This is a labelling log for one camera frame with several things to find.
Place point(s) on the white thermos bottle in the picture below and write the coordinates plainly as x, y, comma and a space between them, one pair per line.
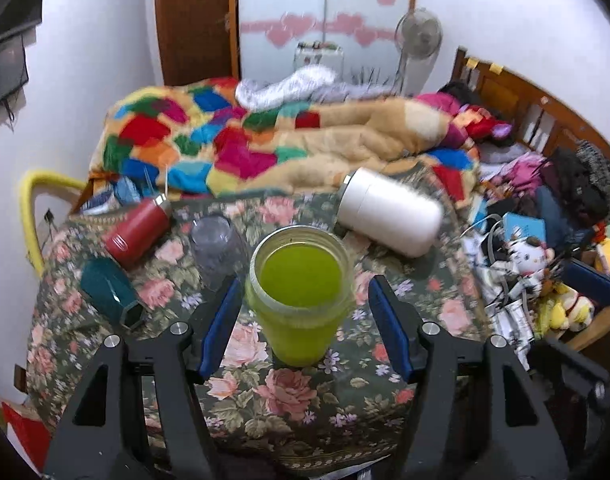
389, 213

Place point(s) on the light blue booklet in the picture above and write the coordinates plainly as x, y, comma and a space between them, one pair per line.
516, 227

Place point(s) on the small black wall monitor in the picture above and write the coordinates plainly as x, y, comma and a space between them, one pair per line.
13, 67

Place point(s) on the standing electric fan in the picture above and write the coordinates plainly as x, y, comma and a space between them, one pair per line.
418, 37

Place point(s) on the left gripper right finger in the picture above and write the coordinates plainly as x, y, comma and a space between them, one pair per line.
517, 435

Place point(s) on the floral bed cover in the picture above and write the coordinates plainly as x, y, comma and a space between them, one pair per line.
347, 407

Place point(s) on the frosted sliding wardrobe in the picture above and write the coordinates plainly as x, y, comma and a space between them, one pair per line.
357, 36

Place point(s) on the dark teal hexagonal cup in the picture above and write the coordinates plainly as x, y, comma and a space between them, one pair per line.
107, 288

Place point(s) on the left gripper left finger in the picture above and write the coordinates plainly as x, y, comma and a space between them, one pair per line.
102, 433

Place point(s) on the brown wooden door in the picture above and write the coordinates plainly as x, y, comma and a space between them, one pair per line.
198, 39

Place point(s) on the red thermos bottle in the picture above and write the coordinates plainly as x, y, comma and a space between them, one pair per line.
135, 235

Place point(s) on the grey white crumpled sheet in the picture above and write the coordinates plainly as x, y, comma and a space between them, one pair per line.
311, 84

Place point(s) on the wooden headboard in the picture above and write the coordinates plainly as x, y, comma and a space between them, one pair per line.
541, 121

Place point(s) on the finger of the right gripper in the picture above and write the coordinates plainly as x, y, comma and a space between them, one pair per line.
569, 370
587, 281

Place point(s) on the colourful patchwork blanket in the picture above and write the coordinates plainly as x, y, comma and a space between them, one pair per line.
199, 139

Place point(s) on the clear glass cup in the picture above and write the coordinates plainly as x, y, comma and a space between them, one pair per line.
218, 249

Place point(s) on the white small cabinet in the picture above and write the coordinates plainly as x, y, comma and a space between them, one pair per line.
319, 53

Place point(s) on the white cartoon plush toy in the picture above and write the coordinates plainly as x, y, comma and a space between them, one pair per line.
530, 256

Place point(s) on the red plush toy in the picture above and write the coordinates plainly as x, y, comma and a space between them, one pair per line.
480, 124

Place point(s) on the green bottle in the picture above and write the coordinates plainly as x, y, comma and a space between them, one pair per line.
300, 286

